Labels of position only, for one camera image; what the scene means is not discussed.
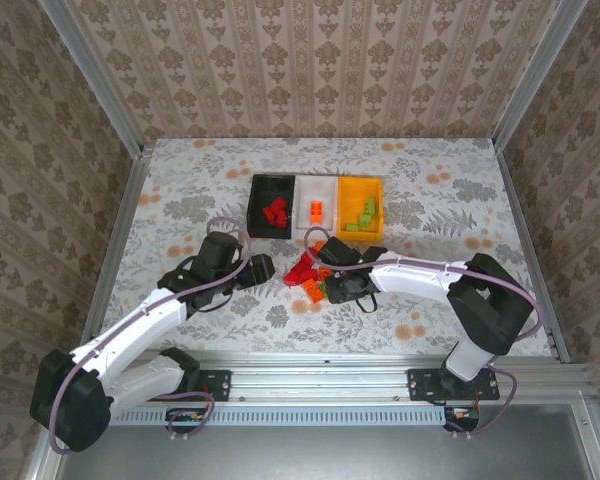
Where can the green lego brick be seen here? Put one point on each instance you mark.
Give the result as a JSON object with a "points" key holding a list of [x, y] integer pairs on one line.
{"points": [[369, 205], [352, 227], [365, 220], [324, 289]]}

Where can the red lego brick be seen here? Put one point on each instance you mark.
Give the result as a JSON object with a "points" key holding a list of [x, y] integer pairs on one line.
{"points": [[281, 221], [296, 276], [308, 261], [279, 203], [269, 214]]}

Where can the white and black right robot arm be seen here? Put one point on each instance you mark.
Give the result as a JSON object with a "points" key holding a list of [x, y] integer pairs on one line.
{"points": [[415, 280]]}

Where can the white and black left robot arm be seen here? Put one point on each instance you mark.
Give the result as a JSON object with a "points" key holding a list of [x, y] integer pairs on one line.
{"points": [[130, 325]]}

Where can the yellow plastic bin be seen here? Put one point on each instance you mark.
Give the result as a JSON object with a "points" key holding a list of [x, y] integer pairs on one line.
{"points": [[355, 195]]}

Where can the white plastic bin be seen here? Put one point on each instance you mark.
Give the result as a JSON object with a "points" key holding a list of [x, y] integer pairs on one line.
{"points": [[320, 190]]}

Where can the black plastic bin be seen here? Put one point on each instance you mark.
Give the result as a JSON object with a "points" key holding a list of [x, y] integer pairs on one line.
{"points": [[265, 187]]}

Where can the floral print table cover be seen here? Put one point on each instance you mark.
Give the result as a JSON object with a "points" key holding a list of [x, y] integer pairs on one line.
{"points": [[260, 330]]}

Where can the small circuit board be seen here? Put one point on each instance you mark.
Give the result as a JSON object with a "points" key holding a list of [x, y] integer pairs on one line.
{"points": [[185, 417], [462, 417]]}

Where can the grey metal base panel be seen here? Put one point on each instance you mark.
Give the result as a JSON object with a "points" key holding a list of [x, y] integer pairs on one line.
{"points": [[330, 455]]}

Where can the aluminium side rail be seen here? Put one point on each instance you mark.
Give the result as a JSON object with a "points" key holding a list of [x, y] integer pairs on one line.
{"points": [[530, 250], [115, 250]]}

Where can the aluminium mounting rail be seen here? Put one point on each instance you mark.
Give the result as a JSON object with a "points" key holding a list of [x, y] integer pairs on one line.
{"points": [[320, 375]]}

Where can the aluminium frame post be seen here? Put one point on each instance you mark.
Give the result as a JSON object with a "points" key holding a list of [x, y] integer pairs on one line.
{"points": [[540, 75], [95, 80]]}

